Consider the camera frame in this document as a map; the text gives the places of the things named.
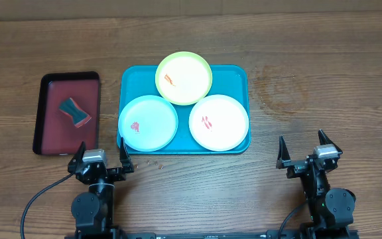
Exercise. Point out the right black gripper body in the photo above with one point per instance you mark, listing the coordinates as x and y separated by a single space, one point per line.
296 172

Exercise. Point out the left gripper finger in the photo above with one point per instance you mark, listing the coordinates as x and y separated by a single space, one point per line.
77 158
127 164

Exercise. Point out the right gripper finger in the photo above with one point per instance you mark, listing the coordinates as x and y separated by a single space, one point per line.
325 140
283 159

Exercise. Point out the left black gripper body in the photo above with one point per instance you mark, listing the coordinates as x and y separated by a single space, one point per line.
115 174

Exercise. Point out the light blue plastic plate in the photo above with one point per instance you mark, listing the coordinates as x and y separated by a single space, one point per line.
148 123

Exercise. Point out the red and green sponge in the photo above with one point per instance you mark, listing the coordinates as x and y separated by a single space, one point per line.
75 112

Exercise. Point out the white plastic plate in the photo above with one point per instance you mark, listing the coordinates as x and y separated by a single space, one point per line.
218 123

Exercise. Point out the yellow-green plastic plate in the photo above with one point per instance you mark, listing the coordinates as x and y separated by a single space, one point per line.
183 78

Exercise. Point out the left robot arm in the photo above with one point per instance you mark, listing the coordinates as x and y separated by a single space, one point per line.
94 210

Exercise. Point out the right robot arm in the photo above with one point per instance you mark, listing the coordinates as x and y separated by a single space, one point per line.
331 209

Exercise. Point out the black and red tray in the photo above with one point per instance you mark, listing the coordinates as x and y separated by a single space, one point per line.
55 133

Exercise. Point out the teal plastic serving tray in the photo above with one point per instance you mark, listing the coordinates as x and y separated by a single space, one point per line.
230 80

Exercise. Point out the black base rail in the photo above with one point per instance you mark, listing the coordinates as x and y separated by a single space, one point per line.
270 234

